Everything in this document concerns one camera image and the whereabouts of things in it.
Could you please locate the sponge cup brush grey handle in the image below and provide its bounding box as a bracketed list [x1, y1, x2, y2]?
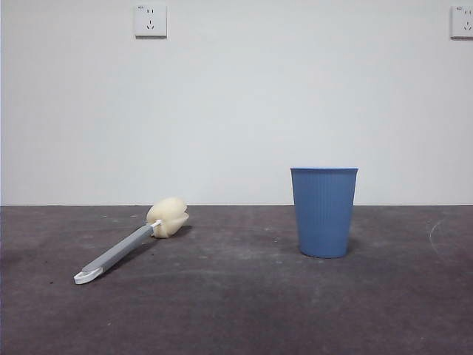
[72, 197, 190, 285]

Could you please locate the blue ribbed plastic cup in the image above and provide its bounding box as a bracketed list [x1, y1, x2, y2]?
[290, 166, 359, 259]

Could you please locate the white wall socket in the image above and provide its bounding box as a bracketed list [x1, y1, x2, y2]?
[449, 5, 473, 40]
[133, 4, 168, 38]

